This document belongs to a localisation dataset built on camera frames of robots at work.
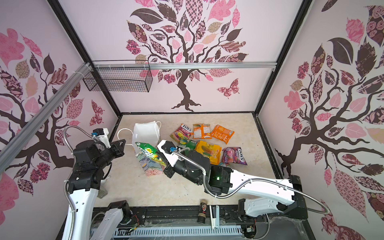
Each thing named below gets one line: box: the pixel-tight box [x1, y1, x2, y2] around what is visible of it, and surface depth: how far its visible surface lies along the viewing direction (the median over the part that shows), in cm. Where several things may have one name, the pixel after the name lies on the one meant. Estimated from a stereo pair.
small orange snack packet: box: [192, 123, 212, 139], surface depth 107 cm
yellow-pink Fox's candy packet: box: [169, 123, 193, 144], surface depth 106 cm
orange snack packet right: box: [210, 124, 235, 145], surface depth 106 cm
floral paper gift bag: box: [132, 121, 166, 177], surface depth 82 cm
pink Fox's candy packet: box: [221, 146, 248, 166], surface depth 94 cm
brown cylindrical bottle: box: [197, 198, 208, 224], surface depth 74 cm
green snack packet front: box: [135, 142, 167, 167], surface depth 56 cm
